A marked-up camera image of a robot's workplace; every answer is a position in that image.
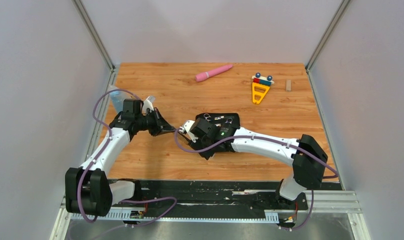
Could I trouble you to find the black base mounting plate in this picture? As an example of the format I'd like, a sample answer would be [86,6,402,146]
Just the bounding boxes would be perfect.
[131,180,310,219]

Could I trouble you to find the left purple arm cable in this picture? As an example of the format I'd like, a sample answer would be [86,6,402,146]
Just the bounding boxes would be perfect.
[76,88,178,240]

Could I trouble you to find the yellow triangular toy frame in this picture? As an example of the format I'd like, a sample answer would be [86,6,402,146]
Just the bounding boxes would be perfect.
[251,82,271,104]

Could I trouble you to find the black barber comb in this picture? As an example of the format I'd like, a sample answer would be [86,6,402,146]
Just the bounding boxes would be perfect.
[177,132,192,146]

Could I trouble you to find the pink cylindrical wand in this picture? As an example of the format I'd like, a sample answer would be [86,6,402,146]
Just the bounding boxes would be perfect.
[195,64,233,82]

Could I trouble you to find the small wooden block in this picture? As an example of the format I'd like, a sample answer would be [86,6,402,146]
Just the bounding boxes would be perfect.
[285,79,292,92]

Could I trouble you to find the colourful toy block bar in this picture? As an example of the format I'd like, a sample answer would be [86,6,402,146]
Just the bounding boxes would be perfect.
[252,72,275,87]

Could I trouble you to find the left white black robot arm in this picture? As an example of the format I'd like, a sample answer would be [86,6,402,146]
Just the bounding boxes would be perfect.
[65,96,175,217]

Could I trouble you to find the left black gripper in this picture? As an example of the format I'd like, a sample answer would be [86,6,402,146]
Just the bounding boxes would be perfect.
[135,107,175,137]

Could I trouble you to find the silver thinning scissors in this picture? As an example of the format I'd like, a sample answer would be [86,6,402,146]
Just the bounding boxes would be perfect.
[221,117,233,124]

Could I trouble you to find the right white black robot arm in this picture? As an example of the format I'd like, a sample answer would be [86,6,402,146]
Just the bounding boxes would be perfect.
[174,113,328,209]

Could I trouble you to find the aluminium front rail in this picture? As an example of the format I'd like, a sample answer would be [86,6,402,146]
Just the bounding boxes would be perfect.
[50,180,371,240]

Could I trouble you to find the black zip tool case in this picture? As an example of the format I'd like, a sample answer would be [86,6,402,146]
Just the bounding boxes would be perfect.
[191,113,240,150]

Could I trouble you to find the left aluminium corner post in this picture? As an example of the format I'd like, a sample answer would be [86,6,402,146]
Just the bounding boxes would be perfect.
[72,0,120,72]

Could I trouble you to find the right aluminium corner post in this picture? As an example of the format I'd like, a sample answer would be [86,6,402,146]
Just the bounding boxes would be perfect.
[305,0,352,73]

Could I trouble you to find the aluminium corner post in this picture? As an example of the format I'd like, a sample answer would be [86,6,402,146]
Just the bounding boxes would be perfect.
[305,0,352,73]
[72,0,120,72]

